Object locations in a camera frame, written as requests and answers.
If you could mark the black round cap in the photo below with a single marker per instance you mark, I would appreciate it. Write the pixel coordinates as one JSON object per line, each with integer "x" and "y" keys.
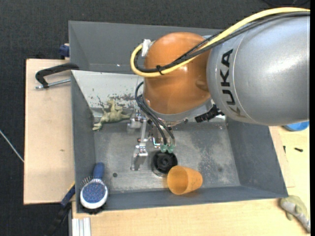
{"x": 163, "y": 163}

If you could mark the green toy dinosaur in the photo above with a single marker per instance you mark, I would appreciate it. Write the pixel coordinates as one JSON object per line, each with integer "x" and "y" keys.
{"x": 113, "y": 115}

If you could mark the pale wood flat board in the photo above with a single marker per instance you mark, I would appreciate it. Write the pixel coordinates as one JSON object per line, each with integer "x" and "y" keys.
{"x": 46, "y": 136}

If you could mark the orange plastic cup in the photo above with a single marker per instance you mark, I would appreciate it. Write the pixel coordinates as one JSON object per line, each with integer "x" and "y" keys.
{"x": 184, "y": 179}

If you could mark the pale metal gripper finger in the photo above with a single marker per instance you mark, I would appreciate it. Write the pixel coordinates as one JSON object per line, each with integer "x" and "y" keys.
{"x": 137, "y": 157}
{"x": 133, "y": 125}

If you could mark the small black screw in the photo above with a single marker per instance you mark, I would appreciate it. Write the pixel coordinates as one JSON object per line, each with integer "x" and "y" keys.
{"x": 299, "y": 149}

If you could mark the black cylinder on white bracket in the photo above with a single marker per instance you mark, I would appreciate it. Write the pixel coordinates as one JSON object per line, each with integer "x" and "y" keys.
{"x": 205, "y": 115}

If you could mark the pale green work glove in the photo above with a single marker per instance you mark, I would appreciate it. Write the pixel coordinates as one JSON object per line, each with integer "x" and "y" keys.
{"x": 296, "y": 208}

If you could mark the blue and white hairbrush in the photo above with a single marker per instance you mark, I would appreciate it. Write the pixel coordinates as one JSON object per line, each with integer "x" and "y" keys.
{"x": 94, "y": 193}

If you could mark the grey metal bin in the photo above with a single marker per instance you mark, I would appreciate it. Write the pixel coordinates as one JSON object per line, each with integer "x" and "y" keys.
{"x": 211, "y": 151}

